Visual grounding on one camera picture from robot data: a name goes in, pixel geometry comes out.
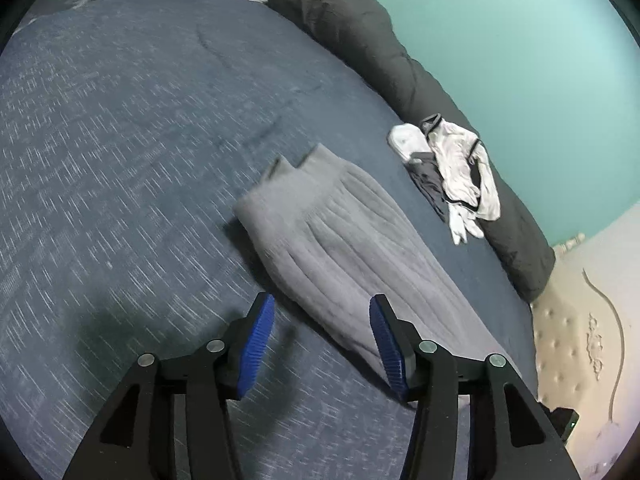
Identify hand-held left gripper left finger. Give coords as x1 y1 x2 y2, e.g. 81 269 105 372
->
62 291 277 480

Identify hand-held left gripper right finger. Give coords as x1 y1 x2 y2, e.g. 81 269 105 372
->
369 294 583 480

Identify grey sweatpants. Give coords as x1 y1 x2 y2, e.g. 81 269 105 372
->
234 142 538 401

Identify cream bed headboard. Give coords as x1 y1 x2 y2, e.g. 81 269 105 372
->
530 210 640 480

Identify dark grey garment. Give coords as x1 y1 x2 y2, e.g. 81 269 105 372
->
407 152 451 223

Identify white jacket with black trim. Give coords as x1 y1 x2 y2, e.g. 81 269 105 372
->
387 114 502 246

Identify blue flecked bedspread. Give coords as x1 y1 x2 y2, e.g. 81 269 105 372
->
0 0 541 480

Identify dark grey duvet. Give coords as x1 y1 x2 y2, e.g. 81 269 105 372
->
267 0 557 305

